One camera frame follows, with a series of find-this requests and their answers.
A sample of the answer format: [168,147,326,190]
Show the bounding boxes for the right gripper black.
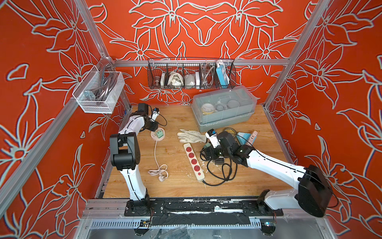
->
[198,144,232,161]

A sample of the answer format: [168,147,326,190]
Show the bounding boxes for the black charger plug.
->
[214,157,225,165]

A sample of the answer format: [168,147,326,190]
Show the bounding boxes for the round pink socket hub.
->
[151,129,165,141]

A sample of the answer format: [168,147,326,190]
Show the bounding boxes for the white power strip red sockets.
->
[184,143,205,182]

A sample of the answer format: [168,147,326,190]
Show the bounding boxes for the small green plug adapter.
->
[156,129,164,138]

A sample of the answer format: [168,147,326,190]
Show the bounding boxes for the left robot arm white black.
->
[109,103,160,212]

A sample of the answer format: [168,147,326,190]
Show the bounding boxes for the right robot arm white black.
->
[206,129,334,218]

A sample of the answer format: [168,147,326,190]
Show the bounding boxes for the white work glove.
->
[177,129,208,143]

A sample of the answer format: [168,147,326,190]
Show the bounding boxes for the roll of brown tape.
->
[224,127,237,136]

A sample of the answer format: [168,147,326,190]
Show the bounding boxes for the blue triangular power strip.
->
[236,131,258,145]

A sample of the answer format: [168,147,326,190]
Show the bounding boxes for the translucent grey storage box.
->
[192,86,257,132]

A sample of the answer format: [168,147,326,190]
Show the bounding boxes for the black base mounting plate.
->
[124,197,284,217]

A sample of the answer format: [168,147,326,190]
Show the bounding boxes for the blue power strip in basket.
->
[216,60,229,89]

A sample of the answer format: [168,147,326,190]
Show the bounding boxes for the black power cable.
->
[199,147,239,187]

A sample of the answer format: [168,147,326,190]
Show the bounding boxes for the white cable of round hub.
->
[147,140,169,182]

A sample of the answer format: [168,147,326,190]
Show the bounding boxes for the white cable bundle in basket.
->
[167,71,185,89]

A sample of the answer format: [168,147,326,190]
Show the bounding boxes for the clear plastic wall bin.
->
[72,66,124,114]

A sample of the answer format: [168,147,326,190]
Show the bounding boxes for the black wire wall basket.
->
[147,57,239,90]

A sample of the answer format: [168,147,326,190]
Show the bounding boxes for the grey cables in basket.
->
[200,62,216,88]

